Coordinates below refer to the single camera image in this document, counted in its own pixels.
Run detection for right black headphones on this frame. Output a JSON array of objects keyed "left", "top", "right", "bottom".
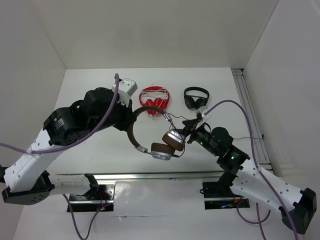
[{"left": 183, "top": 86, "right": 210, "bottom": 110}]

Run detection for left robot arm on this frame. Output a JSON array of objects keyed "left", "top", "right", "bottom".
[{"left": 0, "top": 80, "right": 137, "bottom": 206}]

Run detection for red headphones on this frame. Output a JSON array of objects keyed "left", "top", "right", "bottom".
[{"left": 138, "top": 86, "right": 170, "bottom": 111}]

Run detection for aluminium rail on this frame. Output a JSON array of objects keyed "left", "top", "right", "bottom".
[
  {"left": 49, "top": 170, "right": 226, "bottom": 182},
  {"left": 231, "top": 68, "right": 271, "bottom": 167}
]

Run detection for thin black headphone cable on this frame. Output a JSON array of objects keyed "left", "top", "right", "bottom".
[{"left": 164, "top": 111, "right": 265, "bottom": 158}]

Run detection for aluminium rail right side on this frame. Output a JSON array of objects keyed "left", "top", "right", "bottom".
[{"left": 231, "top": 68, "right": 271, "bottom": 167}]

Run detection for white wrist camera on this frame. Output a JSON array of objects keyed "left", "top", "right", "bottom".
[
  {"left": 195, "top": 106, "right": 211, "bottom": 129},
  {"left": 111, "top": 74, "right": 138, "bottom": 107}
]

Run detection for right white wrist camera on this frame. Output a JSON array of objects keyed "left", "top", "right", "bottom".
[{"left": 195, "top": 106, "right": 211, "bottom": 129}]

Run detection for aluminium rail front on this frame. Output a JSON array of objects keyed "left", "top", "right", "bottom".
[{"left": 49, "top": 170, "right": 226, "bottom": 182}]

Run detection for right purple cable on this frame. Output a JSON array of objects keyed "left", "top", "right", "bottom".
[{"left": 199, "top": 99, "right": 301, "bottom": 240}]

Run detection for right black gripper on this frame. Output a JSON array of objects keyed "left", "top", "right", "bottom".
[{"left": 170, "top": 117, "right": 219, "bottom": 157}]

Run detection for white cable on red headphones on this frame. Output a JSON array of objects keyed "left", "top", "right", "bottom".
[{"left": 139, "top": 87, "right": 170, "bottom": 119}]

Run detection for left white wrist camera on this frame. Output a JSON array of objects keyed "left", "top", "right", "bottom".
[{"left": 111, "top": 74, "right": 138, "bottom": 107}]

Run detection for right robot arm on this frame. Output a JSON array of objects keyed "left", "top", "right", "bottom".
[{"left": 180, "top": 119, "right": 317, "bottom": 235}]

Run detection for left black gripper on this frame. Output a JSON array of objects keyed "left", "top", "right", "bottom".
[{"left": 89, "top": 94, "right": 136, "bottom": 134}]

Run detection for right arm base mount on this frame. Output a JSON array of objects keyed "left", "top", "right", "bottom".
[{"left": 199, "top": 181, "right": 250, "bottom": 210}]

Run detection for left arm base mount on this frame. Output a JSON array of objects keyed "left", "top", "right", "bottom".
[{"left": 67, "top": 180, "right": 116, "bottom": 213}]

